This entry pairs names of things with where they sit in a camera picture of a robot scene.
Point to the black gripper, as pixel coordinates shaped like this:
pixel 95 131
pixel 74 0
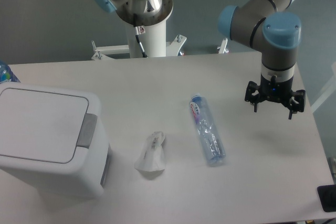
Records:
pixel 278 92

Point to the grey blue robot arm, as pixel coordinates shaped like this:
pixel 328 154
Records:
pixel 267 27

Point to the white trash can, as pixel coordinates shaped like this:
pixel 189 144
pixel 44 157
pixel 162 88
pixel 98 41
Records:
pixel 84 174

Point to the white trash can lid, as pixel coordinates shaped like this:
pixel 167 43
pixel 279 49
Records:
pixel 40 126

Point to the clear plastic water bottle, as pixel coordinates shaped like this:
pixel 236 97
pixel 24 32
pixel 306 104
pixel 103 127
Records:
pixel 208 135

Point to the black device at edge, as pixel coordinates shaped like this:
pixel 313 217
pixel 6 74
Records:
pixel 327 197

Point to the crumpled white tissue packet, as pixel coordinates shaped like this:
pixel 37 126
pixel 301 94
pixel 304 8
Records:
pixel 152 158

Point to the grey lid push button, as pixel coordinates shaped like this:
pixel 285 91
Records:
pixel 87 130

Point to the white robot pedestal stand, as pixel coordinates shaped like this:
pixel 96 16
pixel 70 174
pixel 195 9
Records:
pixel 143 42

